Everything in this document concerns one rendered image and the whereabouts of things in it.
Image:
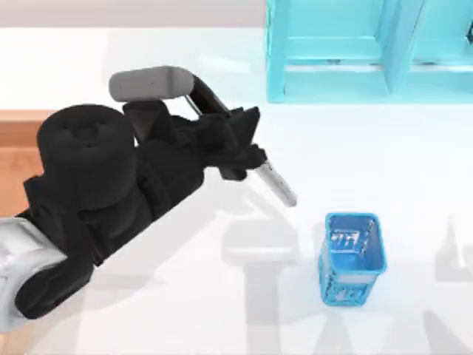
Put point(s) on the wooden cupboard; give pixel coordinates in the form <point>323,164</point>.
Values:
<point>18,162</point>

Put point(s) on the pale grey rounded box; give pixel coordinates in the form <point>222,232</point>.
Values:
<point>148,83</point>

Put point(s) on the white marker pen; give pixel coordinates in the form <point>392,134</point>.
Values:
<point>279,185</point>

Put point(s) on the light blue rack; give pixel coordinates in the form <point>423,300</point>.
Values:
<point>332,74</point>

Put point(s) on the blue pierced basket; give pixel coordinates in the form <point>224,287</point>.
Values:
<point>354,259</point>

